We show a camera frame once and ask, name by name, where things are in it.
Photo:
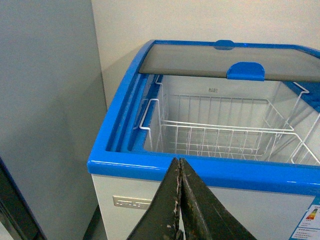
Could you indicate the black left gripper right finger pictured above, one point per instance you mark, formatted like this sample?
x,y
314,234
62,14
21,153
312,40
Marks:
x,y
204,216

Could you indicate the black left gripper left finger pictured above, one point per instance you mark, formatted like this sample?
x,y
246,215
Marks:
x,y
162,218

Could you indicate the energy label sticker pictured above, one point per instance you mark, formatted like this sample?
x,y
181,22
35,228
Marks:
x,y
309,225

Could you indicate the white blue chest freezer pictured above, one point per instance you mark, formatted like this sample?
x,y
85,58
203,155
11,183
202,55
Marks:
x,y
268,198

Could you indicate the glass sliding freezer lid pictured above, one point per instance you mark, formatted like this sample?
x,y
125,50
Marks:
x,y
233,60

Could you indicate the white wire freezer basket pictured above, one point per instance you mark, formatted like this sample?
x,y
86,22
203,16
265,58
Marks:
x,y
221,118

